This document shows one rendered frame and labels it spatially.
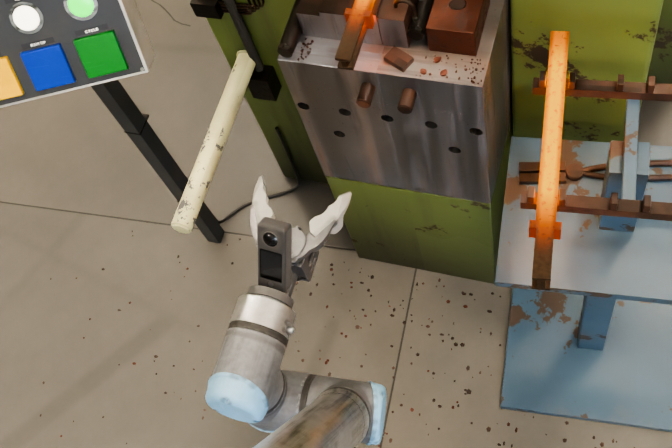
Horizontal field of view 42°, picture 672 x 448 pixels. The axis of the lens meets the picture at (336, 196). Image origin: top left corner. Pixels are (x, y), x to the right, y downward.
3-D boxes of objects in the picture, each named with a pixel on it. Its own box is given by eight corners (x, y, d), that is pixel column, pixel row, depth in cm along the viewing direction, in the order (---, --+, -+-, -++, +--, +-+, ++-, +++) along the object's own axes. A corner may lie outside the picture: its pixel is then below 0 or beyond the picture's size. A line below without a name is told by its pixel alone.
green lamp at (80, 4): (94, 20, 152) (83, 4, 149) (71, 17, 154) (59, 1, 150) (101, 6, 154) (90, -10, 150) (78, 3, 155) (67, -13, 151)
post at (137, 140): (220, 244, 250) (38, -5, 156) (207, 241, 251) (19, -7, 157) (225, 231, 252) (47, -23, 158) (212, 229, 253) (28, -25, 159)
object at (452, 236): (496, 285, 229) (490, 204, 189) (357, 257, 240) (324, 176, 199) (536, 106, 252) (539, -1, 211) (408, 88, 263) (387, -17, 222)
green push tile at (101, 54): (128, 69, 157) (112, 31, 154) (88, 79, 159) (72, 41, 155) (129, 65, 159) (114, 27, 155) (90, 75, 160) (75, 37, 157)
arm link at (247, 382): (213, 415, 131) (191, 398, 122) (240, 336, 136) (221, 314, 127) (271, 430, 128) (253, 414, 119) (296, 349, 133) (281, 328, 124)
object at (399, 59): (414, 61, 155) (413, 57, 154) (403, 72, 154) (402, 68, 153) (394, 49, 157) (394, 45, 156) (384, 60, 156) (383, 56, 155)
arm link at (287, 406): (309, 441, 139) (291, 423, 128) (240, 430, 142) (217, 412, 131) (320, 383, 143) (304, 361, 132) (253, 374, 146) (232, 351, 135)
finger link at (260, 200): (252, 196, 145) (268, 243, 140) (242, 179, 139) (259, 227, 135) (270, 189, 145) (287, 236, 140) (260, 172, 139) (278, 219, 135)
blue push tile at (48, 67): (75, 82, 159) (58, 44, 155) (36, 92, 159) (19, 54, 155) (77, 78, 160) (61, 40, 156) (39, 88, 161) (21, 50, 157)
